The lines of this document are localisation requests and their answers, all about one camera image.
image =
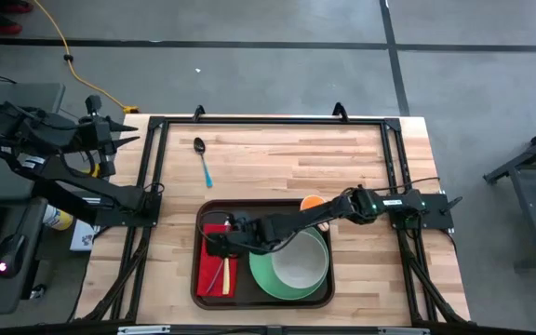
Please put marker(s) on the red cloth napkin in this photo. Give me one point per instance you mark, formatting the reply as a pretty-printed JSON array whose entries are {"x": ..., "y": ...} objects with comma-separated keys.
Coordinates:
[{"x": 210, "y": 270}]

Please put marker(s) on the person's foot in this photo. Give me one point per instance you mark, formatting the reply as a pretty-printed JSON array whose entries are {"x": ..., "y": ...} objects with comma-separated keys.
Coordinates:
[
  {"x": 5, "y": 24},
  {"x": 14, "y": 7}
]

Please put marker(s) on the grey bowl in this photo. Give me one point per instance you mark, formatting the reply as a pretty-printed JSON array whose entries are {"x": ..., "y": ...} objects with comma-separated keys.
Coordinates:
[{"x": 303, "y": 265}]

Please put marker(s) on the orange mug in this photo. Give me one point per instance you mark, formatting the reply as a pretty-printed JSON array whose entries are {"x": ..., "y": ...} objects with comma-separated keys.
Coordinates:
[{"x": 312, "y": 202}]

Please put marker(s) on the green plate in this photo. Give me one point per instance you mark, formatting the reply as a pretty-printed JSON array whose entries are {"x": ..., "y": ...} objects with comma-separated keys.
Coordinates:
[{"x": 263, "y": 279}]

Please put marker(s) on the black computer mouse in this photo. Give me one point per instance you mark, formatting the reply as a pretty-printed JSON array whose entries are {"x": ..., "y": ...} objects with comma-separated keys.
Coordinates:
[{"x": 9, "y": 256}]

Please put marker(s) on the black aluminium table frame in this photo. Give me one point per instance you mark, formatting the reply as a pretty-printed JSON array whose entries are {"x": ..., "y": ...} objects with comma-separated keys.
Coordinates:
[{"x": 272, "y": 120}]

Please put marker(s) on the black frame bracket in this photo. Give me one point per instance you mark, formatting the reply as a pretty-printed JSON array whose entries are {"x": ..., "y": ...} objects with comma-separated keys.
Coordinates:
[
  {"x": 198, "y": 112},
  {"x": 340, "y": 111}
]

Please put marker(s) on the yellow lidded canister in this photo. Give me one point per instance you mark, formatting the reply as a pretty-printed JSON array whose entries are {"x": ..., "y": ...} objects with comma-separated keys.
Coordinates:
[{"x": 58, "y": 218}]

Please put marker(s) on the dark brown tray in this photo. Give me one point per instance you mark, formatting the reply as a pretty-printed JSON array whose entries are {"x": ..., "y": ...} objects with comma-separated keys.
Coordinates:
[{"x": 249, "y": 302}]

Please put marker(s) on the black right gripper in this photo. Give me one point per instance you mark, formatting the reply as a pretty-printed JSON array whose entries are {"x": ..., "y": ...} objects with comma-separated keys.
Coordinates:
[{"x": 240, "y": 232}]

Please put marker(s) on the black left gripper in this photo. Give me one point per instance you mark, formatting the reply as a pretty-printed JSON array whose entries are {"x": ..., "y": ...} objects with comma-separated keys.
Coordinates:
[{"x": 98, "y": 135}]

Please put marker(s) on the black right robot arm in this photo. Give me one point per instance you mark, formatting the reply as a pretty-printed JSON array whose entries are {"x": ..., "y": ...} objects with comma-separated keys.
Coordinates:
[{"x": 342, "y": 209}]

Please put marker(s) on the grey metal cart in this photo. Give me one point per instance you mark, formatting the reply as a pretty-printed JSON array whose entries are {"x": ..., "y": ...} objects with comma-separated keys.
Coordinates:
[{"x": 533, "y": 186}]

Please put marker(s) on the white printed box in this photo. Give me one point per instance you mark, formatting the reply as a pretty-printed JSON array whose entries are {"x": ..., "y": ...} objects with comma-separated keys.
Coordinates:
[{"x": 81, "y": 237}]

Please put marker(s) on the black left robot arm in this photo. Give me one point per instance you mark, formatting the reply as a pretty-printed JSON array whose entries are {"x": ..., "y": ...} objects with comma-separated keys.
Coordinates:
[{"x": 63, "y": 177}]

